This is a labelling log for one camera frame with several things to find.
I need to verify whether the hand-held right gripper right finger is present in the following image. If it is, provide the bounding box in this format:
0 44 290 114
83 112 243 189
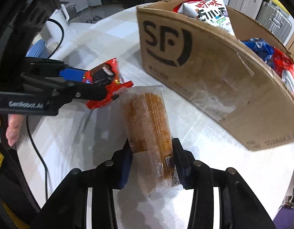
172 137 278 229

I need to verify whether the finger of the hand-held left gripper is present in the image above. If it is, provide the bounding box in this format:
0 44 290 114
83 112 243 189
25 57 91 83
20 73 109 105

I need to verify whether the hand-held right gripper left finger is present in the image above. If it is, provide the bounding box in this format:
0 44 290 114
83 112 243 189
30 138 134 229

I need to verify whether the red chocolate pie packet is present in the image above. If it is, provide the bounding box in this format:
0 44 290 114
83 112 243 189
82 58 134 110

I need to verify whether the clear packet brown cake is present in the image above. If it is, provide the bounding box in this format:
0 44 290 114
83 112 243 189
122 85 183 196

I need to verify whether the brown cardboard box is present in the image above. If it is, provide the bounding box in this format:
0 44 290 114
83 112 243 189
136 0 294 152

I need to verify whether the white noodle snack packet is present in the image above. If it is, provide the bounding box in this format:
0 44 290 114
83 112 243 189
173 0 237 37

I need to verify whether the blue cookie packet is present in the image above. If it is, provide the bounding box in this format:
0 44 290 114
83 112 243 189
241 38 275 64

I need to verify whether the person's left hand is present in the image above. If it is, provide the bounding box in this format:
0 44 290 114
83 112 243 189
0 113 25 147

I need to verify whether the white electric kettle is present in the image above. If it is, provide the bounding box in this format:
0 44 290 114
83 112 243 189
45 3 70 43

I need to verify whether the purple bag on floor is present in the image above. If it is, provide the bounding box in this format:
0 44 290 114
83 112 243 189
274 203 294 229

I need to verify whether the silver suitcase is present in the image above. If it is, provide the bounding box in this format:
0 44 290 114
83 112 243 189
256 1 293 44

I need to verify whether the black cable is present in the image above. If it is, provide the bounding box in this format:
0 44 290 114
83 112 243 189
25 18 66 203

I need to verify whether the black strap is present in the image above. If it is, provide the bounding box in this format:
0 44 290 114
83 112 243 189
0 137 41 214

